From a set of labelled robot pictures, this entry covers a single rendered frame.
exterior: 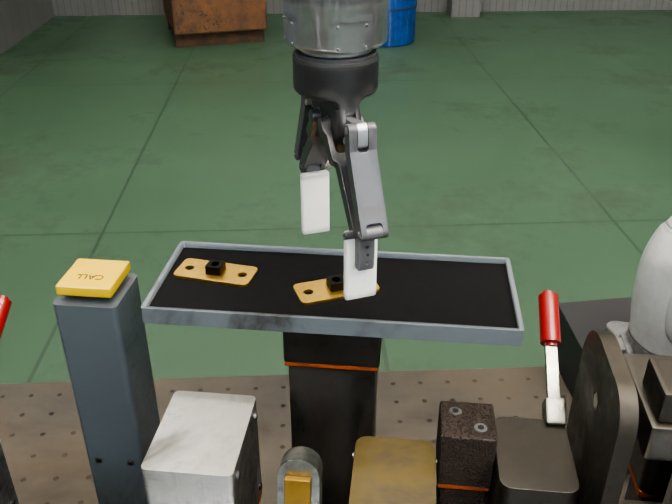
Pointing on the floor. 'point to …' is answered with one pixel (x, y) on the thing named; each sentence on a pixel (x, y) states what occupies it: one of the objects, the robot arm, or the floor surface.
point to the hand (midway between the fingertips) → (336, 251)
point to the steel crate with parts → (216, 21)
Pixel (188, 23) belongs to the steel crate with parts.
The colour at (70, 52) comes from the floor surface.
